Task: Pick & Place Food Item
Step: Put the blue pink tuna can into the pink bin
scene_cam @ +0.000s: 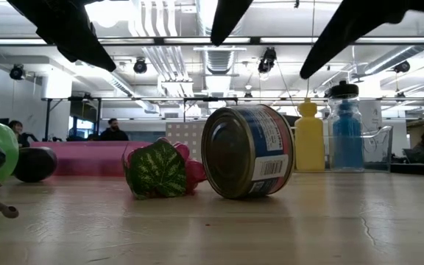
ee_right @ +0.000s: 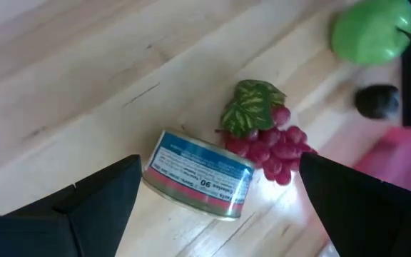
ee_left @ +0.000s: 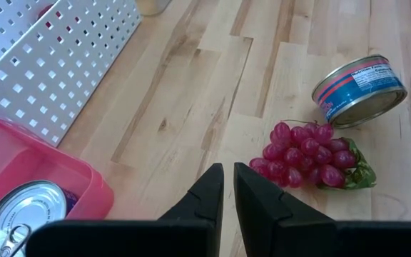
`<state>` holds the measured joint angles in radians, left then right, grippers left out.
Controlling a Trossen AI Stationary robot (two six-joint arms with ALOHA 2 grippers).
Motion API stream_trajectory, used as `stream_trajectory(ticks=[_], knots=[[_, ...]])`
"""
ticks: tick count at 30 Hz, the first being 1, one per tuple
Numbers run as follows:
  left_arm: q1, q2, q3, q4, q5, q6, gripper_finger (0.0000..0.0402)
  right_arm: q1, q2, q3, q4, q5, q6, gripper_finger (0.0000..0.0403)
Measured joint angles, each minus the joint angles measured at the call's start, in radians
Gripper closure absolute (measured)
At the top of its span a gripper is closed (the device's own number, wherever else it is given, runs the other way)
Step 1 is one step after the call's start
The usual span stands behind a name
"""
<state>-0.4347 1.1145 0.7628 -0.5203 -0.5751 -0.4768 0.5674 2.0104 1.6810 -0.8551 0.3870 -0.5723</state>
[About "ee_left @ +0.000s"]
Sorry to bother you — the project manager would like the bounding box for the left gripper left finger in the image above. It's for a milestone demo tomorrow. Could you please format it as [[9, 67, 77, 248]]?
[[25, 162, 225, 257]]

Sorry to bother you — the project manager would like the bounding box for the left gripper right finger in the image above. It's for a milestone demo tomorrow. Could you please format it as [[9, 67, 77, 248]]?
[[233, 162, 411, 257]]

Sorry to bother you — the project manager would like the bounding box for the silver-top tin can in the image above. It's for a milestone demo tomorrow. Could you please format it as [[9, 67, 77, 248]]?
[[0, 180, 80, 257]]

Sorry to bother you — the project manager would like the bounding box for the pink plastic bin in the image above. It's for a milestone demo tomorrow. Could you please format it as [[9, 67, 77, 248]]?
[[0, 116, 116, 257]]

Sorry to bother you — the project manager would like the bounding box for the gold-top blue-label tin can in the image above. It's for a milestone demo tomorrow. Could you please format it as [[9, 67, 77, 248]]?
[[311, 54, 409, 130]]

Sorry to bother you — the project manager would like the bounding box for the white perforated basket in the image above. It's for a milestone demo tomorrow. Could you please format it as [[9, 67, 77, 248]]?
[[0, 0, 143, 148]]

